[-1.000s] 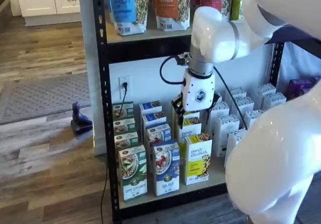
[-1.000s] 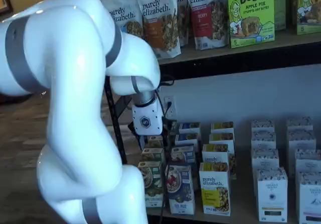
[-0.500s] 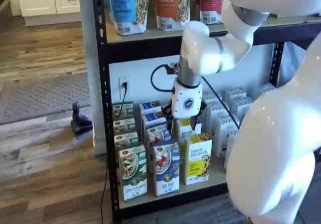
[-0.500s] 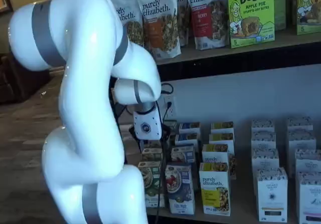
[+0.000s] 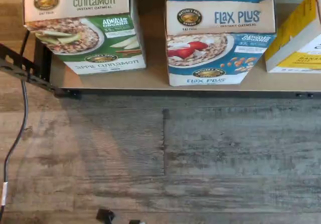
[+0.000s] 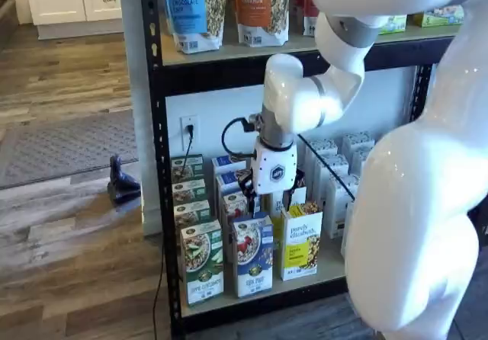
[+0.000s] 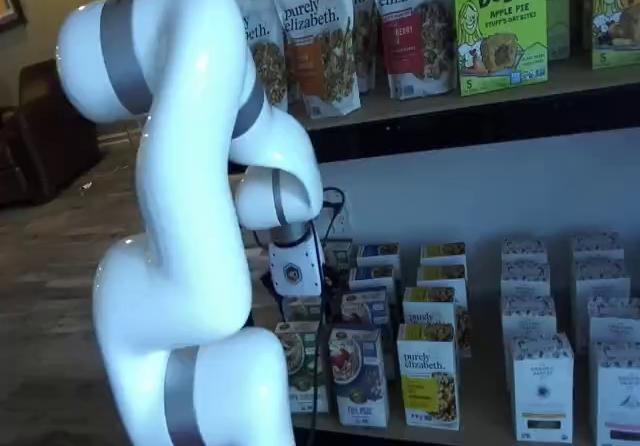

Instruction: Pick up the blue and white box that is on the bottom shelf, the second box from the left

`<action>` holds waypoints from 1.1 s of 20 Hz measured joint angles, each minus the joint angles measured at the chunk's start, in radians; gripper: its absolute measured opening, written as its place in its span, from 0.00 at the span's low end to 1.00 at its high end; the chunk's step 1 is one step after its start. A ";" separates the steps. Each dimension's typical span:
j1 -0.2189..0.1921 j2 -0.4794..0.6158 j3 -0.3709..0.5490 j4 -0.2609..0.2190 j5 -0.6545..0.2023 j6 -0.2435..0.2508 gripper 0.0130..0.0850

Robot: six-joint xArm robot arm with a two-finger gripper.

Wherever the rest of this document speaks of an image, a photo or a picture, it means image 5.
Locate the blue flax plus oatmeal box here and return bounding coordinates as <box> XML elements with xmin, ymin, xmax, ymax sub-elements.
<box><xmin>165</xmin><ymin>0</ymin><xmax>277</xmax><ymax>87</ymax></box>

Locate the wooden shelf board with boxes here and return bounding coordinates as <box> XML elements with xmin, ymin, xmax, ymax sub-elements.
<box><xmin>50</xmin><ymin>0</ymin><xmax>321</xmax><ymax>92</ymax></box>

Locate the green apple cinnamon oatmeal box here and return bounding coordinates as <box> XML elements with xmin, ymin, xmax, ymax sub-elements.
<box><xmin>24</xmin><ymin>0</ymin><xmax>147</xmax><ymax>75</ymax></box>

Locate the gray cable with white tag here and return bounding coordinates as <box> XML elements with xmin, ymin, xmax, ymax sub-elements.
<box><xmin>0</xmin><ymin>79</ymin><xmax>29</xmax><ymax>219</ymax></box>

